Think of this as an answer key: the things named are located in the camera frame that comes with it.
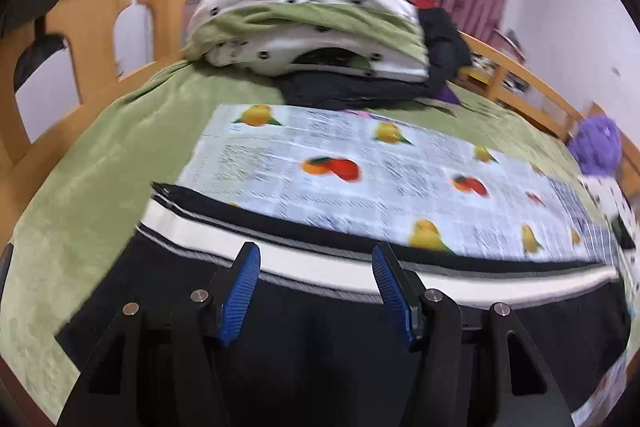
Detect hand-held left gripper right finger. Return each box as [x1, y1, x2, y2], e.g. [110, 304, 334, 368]
[371, 242, 576, 427]

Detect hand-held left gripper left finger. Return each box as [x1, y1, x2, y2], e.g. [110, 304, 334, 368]
[57, 242, 262, 427]

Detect black pants with white waistband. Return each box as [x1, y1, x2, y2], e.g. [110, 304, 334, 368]
[54, 182, 632, 427]

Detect fruit print sheet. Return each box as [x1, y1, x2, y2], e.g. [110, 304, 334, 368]
[177, 103, 632, 427]

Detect green blanket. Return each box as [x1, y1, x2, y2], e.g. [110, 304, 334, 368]
[0, 57, 618, 425]

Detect dark folded garment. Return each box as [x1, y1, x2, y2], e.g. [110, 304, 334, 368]
[280, 71, 451, 110]

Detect white dotted pillow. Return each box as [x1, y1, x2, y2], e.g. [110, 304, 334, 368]
[577, 174, 640, 290]

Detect purple plush toy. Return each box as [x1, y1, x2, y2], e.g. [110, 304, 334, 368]
[567, 116, 623, 178]

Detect black jacket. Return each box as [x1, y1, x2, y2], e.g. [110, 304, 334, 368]
[417, 7, 473, 98]

